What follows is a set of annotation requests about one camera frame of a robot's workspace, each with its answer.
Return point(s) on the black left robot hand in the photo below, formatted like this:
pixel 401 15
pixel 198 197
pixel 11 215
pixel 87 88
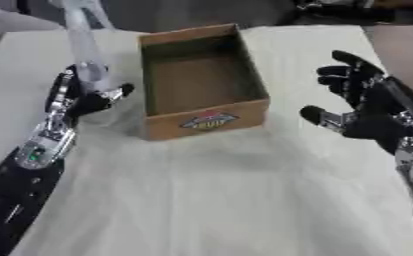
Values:
pixel 81 104

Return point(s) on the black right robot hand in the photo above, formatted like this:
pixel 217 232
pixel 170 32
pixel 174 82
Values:
pixel 371 106

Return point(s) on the clear plastic bottle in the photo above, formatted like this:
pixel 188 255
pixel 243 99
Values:
pixel 86 50

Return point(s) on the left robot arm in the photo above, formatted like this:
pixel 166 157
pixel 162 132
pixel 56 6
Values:
pixel 23 173

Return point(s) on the tan cardboard box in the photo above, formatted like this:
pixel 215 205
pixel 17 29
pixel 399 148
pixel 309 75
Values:
pixel 201 83

